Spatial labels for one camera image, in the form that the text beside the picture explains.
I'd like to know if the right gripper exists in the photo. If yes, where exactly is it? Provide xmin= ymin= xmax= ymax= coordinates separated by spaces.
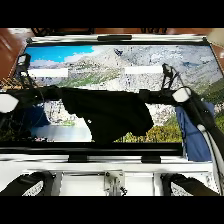
xmin=137 ymin=88 xmax=174 ymax=105

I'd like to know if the black garment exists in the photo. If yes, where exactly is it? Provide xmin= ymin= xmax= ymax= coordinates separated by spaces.
xmin=59 ymin=85 xmax=155 ymax=145

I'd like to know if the blue garment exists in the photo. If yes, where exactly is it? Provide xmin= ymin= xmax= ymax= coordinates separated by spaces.
xmin=174 ymin=101 xmax=217 ymax=163

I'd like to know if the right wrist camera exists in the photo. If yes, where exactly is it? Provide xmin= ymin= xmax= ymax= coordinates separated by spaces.
xmin=160 ymin=62 xmax=182 ymax=92

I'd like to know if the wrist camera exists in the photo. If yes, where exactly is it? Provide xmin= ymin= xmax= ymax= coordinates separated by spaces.
xmin=160 ymin=62 xmax=182 ymax=92
xmin=15 ymin=53 xmax=38 ymax=88

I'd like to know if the silver frame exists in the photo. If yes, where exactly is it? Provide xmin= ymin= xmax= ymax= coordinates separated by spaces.
xmin=0 ymin=33 xmax=224 ymax=197

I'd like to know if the black cable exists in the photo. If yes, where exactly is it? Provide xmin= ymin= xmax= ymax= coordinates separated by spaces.
xmin=30 ymin=87 xmax=47 ymax=132

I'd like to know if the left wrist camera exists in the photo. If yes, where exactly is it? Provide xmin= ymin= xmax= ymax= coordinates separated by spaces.
xmin=15 ymin=53 xmax=38 ymax=88

